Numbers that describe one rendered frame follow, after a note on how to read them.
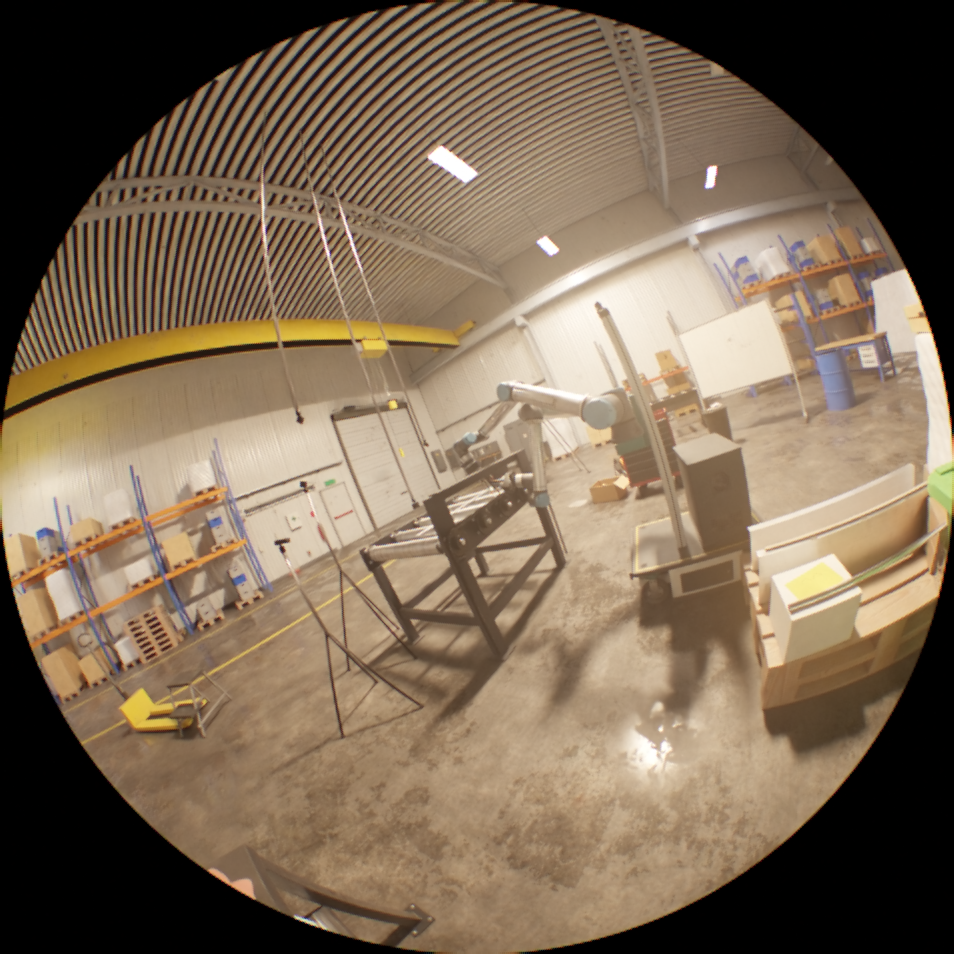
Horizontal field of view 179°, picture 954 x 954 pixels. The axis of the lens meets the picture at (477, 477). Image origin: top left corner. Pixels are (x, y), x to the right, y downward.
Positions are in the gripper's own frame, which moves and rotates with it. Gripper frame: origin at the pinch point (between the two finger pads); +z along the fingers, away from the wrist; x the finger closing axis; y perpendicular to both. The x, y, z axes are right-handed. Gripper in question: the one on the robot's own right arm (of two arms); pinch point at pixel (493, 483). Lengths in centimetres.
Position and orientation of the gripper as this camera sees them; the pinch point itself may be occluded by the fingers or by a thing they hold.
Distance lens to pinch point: 213.8
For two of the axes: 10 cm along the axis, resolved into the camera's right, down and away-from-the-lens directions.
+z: -8.9, 0.9, 4.5
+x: 2.5, -7.4, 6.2
